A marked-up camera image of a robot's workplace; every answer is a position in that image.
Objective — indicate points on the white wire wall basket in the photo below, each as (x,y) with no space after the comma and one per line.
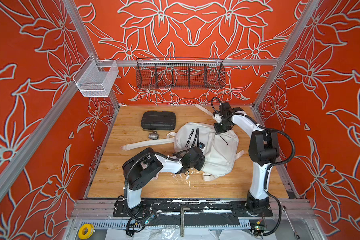
(94,79)

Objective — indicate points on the steel wrench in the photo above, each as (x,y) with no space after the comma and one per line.
(297,236)

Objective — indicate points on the black wire wall basket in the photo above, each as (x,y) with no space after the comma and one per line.
(171,73)

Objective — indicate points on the white student backpack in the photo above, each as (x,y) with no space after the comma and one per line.
(221,150)

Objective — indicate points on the steel ball valve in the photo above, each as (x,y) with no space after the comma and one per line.
(153,135)

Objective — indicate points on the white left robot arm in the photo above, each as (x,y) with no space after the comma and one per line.
(143,167)

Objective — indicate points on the metal clamp handle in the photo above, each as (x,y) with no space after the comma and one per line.
(183,209)

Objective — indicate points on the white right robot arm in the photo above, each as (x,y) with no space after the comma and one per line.
(263,150)

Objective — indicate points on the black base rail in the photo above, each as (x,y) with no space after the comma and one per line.
(162,205)

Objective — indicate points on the yellow tape roll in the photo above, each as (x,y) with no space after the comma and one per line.
(86,231)

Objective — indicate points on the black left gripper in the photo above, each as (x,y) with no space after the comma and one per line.
(200,163)

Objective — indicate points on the black plastic tool case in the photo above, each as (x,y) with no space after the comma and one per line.
(158,120)

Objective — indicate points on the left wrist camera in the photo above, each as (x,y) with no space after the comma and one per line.
(201,146)

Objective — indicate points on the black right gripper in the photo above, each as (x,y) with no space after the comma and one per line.
(218,129)

